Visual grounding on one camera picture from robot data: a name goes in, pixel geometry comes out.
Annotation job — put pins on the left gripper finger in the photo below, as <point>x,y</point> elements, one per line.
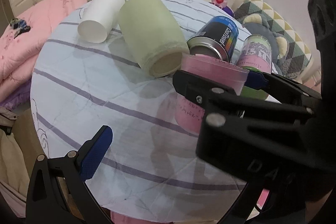
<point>57,190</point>

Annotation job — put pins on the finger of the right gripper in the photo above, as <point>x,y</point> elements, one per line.
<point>205,93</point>
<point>284,90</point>

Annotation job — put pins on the pink translucent plastic cup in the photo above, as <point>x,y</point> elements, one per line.
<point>198,75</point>

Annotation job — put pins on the pale green felt cup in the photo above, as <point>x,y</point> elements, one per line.
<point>153,36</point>

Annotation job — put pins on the white paper cup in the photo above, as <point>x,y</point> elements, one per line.
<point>98,20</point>

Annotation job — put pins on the triangle patterned pillow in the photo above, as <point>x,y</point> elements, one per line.
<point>299,58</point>

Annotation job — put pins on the beige jacket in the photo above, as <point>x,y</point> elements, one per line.
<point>14,176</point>

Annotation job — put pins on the green lid pink can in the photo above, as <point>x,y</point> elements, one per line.
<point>256,55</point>

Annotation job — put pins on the blue black can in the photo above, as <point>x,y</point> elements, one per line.
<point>217,38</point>

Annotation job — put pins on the pink blanket under table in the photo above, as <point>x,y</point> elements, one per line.
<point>122,219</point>

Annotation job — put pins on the grey dinosaur plush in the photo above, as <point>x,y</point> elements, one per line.
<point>257,24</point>

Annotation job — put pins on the purple pillow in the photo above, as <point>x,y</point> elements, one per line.
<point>229,11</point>

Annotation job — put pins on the pink folded quilt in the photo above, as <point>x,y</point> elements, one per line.
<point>19,53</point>

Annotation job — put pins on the dark small toy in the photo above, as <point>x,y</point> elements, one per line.
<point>20,26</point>

